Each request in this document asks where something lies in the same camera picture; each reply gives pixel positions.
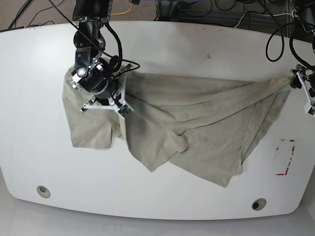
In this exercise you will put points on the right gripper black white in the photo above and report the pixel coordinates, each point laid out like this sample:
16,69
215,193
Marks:
108,91

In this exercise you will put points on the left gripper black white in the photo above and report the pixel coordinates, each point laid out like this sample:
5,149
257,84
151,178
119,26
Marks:
301,80

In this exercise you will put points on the beige grey t-shirt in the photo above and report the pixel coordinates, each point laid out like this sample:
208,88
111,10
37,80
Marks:
205,126

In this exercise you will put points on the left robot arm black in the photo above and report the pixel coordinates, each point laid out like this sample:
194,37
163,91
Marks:
304,18

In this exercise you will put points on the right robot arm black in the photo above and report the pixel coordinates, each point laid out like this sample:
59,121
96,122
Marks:
91,16

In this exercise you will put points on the red tape rectangle marking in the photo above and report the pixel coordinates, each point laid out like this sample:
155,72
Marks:
283,156

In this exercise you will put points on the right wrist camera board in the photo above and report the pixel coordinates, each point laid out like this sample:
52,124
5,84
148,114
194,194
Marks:
124,110

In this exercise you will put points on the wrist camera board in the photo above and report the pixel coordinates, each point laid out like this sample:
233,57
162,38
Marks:
124,110
309,108

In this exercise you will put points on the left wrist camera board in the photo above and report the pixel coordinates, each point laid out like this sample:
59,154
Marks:
309,108

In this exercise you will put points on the left table cable grommet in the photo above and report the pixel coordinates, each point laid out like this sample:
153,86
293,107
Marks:
43,192

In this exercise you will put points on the table cable grommet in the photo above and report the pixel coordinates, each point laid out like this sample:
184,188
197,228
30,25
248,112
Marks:
259,204
43,192

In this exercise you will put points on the right table cable grommet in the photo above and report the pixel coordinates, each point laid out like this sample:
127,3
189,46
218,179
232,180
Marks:
259,204

